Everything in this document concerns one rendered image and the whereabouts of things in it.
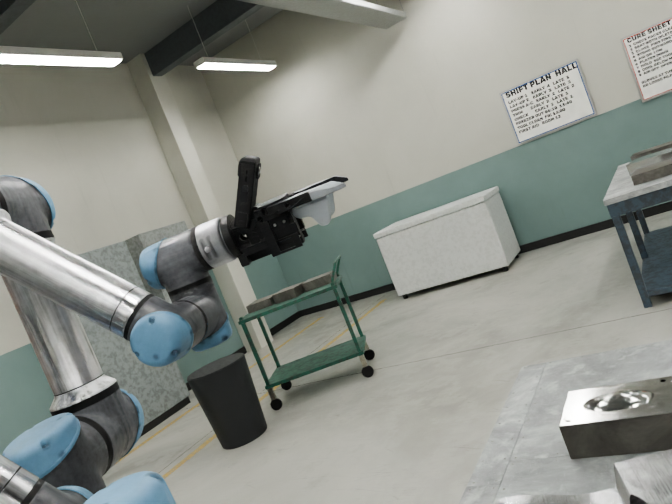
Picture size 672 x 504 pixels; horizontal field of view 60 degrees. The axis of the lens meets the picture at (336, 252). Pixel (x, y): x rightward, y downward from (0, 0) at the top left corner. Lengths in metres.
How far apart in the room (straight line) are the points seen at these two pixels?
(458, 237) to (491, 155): 1.24
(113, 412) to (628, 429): 0.92
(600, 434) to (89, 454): 0.89
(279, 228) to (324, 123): 7.64
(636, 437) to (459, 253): 5.99
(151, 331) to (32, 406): 5.66
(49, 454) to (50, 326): 0.22
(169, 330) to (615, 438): 0.83
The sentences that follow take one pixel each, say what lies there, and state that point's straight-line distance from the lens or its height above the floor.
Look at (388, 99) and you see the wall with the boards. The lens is 8.08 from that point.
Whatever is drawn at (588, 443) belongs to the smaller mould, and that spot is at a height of 0.83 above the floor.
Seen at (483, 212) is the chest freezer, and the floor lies 0.75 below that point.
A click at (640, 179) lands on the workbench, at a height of 0.83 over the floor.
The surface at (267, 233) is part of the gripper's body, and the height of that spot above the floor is 1.42.
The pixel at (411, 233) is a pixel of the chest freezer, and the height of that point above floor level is 0.78.
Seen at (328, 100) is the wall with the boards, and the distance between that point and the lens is 8.48.
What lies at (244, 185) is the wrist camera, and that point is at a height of 1.50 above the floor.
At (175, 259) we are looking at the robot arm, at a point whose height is 1.43.
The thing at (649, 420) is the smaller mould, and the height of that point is 0.86.
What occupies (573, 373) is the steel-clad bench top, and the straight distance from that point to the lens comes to 1.63.
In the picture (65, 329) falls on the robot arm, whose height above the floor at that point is 1.39.
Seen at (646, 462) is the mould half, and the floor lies 0.91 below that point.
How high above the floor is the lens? 1.42
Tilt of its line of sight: 4 degrees down
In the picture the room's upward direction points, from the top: 22 degrees counter-clockwise
